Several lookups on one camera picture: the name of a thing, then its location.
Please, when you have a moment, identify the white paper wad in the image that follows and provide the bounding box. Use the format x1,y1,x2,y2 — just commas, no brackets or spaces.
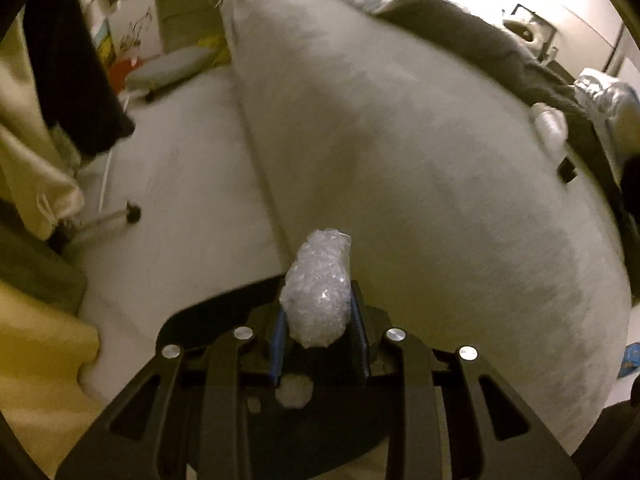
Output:
530,102,568,156

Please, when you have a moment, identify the white tissue ball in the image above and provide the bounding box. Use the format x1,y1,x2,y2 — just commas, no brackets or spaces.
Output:
276,374,314,410

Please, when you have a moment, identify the clear bubble wrap bag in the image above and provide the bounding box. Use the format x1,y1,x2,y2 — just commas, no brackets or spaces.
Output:
280,229,352,349

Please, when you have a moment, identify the blue wrapper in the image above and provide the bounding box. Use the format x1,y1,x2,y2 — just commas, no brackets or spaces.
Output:
618,341,640,378

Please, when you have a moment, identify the black plastic trash bin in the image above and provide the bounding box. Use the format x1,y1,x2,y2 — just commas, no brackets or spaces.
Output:
155,275,442,480

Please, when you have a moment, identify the white sliding wardrobe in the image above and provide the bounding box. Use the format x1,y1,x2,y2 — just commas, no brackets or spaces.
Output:
503,0,639,86

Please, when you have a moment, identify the grey bed mattress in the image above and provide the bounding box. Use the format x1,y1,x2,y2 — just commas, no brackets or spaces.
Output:
221,0,631,451

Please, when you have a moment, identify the dark grey fleece blanket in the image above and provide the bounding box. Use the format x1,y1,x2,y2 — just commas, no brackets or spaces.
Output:
380,0,626,241

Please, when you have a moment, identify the olive green hanging coat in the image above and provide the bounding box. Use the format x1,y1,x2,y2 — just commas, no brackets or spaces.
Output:
0,200,87,315

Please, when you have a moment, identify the white rolling clothes rack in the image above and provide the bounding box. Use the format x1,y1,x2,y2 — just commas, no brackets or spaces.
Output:
60,148,142,243

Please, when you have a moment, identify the cream hanging jacket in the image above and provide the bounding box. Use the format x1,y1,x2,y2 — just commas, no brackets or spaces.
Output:
1,12,85,240

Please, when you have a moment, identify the grey floor cushion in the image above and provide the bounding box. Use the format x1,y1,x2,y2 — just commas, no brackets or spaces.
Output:
125,46,216,101

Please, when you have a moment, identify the black hanging garment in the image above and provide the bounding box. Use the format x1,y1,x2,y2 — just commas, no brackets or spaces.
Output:
23,0,136,158

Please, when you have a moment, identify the white vanity desk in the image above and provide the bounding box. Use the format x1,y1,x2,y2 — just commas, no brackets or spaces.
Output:
104,0,222,60

